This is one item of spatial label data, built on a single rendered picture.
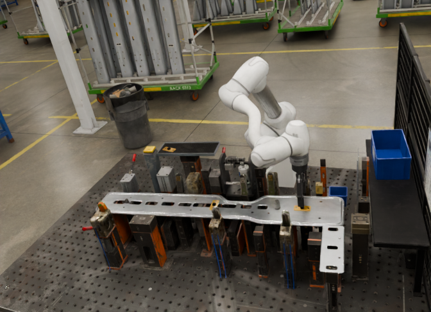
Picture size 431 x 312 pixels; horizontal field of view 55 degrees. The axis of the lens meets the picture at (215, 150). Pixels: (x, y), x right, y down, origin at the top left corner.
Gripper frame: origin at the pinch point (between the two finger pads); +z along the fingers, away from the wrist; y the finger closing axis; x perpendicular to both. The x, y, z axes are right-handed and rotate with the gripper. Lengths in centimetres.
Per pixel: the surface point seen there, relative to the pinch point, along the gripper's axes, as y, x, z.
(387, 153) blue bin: -48, 43, 5
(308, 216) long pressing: 6.4, 3.4, 7.5
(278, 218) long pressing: 8.8, -11.4, 7.5
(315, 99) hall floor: -355, -19, 112
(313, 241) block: 21.6, 6.8, 9.3
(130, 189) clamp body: -12, -104, 8
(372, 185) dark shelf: -16.9, 33.7, 4.7
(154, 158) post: -30, -93, -2
